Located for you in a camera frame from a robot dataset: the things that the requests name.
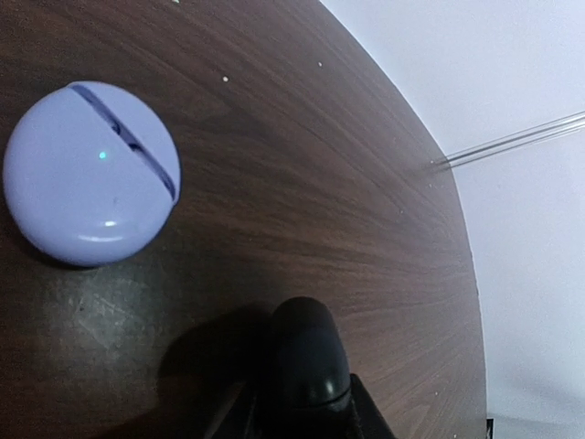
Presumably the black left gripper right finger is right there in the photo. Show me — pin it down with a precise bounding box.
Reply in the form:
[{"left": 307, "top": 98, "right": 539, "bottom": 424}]
[{"left": 348, "top": 374, "right": 397, "bottom": 439}]

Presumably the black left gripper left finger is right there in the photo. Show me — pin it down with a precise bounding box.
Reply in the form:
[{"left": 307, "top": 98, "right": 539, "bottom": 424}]
[{"left": 211, "top": 383, "right": 256, "bottom": 439}]

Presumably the black oval charging case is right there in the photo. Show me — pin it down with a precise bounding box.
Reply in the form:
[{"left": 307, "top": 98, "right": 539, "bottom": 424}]
[{"left": 264, "top": 296, "right": 350, "bottom": 409}]

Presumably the lilac earbud charging case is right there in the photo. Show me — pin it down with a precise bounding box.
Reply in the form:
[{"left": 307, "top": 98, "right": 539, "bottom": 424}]
[{"left": 3, "top": 81, "right": 181, "bottom": 267}]

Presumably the left aluminium frame post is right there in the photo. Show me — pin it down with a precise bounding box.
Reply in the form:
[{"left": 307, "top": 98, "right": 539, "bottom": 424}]
[{"left": 431, "top": 112, "right": 584, "bottom": 169}]

